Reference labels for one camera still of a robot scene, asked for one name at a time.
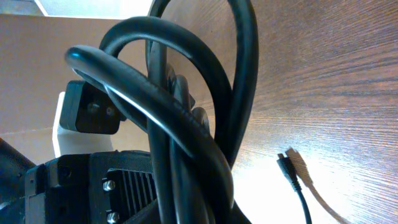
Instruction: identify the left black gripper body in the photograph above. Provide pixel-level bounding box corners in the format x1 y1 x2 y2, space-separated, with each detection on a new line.
25 151 160 223

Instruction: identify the black cable bundle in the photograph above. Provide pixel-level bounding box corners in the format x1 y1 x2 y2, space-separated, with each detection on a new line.
64 0 259 224

